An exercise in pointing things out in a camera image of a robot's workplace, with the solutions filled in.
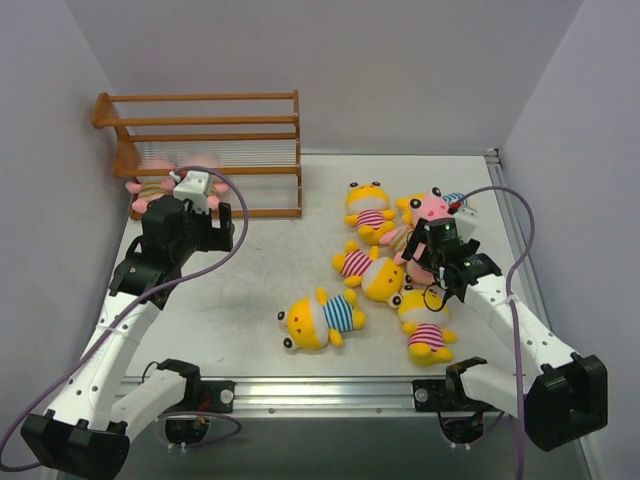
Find yellow plush red stripes middle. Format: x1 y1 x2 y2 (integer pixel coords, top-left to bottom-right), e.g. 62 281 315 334
331 240 406 309

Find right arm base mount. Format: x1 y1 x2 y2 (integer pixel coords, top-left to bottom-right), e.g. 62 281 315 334
412 379 451 413

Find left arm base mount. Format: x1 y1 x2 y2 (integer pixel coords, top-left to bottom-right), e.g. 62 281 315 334
197 380 236 414

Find yellow plush under pile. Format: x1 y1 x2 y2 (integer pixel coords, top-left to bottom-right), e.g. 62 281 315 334
395 193 425 225

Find pink plush orange stripes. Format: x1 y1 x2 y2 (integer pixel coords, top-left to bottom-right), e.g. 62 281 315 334
125 156 176 214
378 224 441 286

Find yellow plush blue stripes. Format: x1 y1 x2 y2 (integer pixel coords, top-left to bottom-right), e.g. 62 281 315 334
276 288 367 352

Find pink plush blue stripes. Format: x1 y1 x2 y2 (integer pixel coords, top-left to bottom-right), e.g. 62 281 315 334
411 187 463 226

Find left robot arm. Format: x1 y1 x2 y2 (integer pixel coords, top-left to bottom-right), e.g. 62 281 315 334
20 196 236 479

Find yellow plush red stripes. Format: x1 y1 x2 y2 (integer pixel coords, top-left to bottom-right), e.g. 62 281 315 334
397 285 457 367
344 181 396 246
331 240 406 309

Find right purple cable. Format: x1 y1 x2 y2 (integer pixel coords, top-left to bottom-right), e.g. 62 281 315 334
452 185 537 480

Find aluminium front rail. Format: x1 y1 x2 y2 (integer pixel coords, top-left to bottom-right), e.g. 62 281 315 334
114 374 531 416

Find yellow plush red stripes front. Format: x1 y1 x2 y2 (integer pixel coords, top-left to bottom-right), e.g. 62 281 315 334
397 285 457 367

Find wooden three-tier shelf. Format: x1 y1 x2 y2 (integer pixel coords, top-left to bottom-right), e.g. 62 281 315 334
91 90 303 219

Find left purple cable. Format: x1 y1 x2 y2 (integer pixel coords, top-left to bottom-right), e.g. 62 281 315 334
0 166 251 474

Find yellow plush red stripes top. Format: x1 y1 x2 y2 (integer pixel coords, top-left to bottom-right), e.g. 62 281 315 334
344 181 396 246

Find purple cable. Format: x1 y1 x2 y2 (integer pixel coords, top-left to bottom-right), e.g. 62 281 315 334
452 185 537 480
0 166 251 474

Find aluminium right rail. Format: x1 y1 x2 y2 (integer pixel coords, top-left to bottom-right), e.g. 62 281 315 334
484 149 550 327

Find pink plush face-down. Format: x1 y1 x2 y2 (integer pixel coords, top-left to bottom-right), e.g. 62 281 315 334
190 153 229 210

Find aluminium rail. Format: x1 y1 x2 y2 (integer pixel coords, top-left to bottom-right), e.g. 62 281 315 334
114 374 531 416
484 149 550 327

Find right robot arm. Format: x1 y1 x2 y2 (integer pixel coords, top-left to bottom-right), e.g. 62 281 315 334
402 218 608 451

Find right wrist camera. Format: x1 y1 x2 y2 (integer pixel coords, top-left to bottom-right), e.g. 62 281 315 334
448 200 479 242

